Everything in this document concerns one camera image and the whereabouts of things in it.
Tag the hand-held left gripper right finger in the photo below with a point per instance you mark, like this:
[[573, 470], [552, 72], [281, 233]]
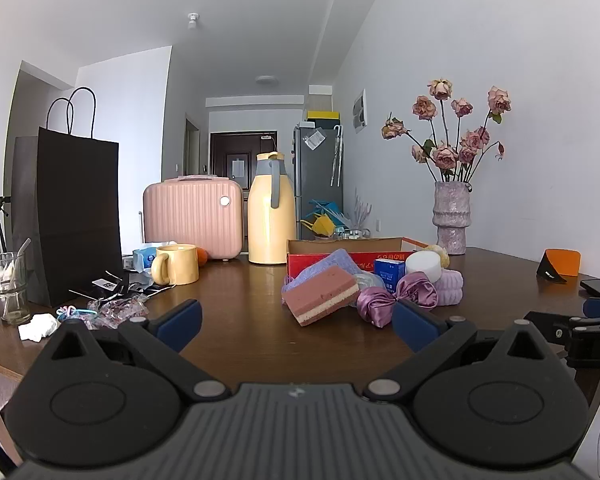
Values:
[[414, 325]]

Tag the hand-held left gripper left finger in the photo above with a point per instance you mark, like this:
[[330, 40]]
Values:
[[180, 324]]

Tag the purple satin bow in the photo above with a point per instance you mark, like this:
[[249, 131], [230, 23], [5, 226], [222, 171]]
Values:
[[410, 292]]

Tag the lilac towel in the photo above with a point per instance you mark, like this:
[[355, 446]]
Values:
[[450, 287]]

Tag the blue white tissue pack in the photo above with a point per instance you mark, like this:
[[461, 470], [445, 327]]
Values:
[[389, 274]]

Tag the pale blue mesh pouf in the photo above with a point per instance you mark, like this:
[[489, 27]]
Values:
[[371, 280]]

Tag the yellow white corgi plush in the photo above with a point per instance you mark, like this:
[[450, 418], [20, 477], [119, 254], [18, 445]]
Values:
[[441, 255]]

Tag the pink layered sponge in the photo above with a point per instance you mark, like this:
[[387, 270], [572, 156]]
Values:
[[320, 296]]

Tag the lavender knitted cloth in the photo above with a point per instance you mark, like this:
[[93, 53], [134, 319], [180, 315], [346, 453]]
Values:
[[330, 262]]

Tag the red cardboard box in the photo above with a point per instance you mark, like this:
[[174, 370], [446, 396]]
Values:
[[300, 260]]

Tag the yellow mug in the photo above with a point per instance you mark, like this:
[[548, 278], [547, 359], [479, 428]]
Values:
[[180, 262]]

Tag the pile of clear candy wrappers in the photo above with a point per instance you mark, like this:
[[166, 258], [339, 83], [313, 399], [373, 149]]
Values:
[[120, 310]]

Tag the orange black pouch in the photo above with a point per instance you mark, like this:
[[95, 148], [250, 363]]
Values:
[[562, 260]]

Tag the orange fruit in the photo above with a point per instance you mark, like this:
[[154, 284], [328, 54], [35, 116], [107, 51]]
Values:
[[202, 256]]

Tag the blue wet wipes pack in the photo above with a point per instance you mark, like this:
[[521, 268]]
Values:
[[144, 259]]

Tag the black packet with white label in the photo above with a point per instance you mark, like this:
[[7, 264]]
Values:
[[110, 286]]

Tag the pink small suitcase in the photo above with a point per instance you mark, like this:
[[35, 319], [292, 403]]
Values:
[[190, 217]]

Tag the lilac ceramic vase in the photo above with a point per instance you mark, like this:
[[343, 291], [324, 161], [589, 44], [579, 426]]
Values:
[[451, 220]]

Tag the dried pampas grass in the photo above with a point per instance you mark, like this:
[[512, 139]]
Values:
[[361, 210]]

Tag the yellow thermos jug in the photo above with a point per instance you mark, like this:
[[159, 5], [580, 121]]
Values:
[[265, 225]]

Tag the yellow bag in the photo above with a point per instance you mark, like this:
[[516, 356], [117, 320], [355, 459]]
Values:
[[320, 226]]

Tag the crumpled white tissue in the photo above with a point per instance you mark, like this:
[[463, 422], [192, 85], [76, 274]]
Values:
[[37, 327]]

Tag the blue bag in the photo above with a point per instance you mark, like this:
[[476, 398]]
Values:
[[327, 206]]

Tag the black paper bag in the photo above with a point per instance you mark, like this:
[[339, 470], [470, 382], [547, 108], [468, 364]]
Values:
[[70, 220]]

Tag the dried pink roses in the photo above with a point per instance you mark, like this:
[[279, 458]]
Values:
[[447, 155]]

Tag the white straw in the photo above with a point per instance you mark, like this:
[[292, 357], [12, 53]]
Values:
[[24, 247]]

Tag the clear drinking glass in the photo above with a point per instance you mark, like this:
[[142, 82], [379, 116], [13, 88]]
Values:
[[7, 290]]

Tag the dark wooden door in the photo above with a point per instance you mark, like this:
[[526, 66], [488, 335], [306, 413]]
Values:
[[242, 157]]

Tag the grey refrigerator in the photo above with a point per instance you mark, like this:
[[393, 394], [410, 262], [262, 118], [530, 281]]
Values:
[[317, 175]]

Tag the clear folded umbrella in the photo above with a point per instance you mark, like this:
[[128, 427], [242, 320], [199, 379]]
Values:
[[336, 155]]

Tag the paper note on refrigerator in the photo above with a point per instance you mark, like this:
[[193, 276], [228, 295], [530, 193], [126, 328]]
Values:
[[314, 139]]

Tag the yellow box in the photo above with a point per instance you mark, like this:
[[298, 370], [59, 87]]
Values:
[[324, 115]]

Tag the round ceiling lamp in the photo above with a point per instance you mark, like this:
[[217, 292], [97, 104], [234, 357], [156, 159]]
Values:
[[266, 80]]

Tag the white ceiling fixture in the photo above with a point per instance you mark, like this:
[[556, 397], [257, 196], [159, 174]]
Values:
[[193, 20]]

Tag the white wall panel box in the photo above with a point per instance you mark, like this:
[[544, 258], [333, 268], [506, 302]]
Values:
[[360, 110]]

